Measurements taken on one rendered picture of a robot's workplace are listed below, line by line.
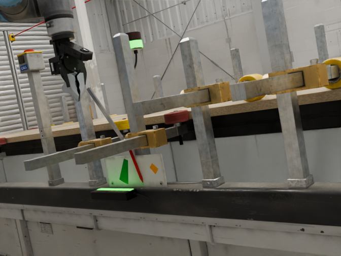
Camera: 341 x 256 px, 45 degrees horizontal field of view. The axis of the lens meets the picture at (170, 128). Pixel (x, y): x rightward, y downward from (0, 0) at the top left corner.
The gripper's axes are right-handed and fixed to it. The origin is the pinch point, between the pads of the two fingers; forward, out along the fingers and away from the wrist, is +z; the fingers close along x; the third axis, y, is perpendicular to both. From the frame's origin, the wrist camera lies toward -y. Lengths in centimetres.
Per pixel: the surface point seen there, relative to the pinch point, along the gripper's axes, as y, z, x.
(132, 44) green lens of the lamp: -17.5, -12.7, -10.4
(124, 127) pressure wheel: 2.9, 13.0, -19.3
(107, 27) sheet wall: 743, -213, -701
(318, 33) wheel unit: -35, -11, -115
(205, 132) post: -42.1, 15.9, -6.2
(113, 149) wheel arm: -21.0, 16.4, 8.0
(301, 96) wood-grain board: -61, 11, -26
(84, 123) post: 7.8, 8.6, -6.2
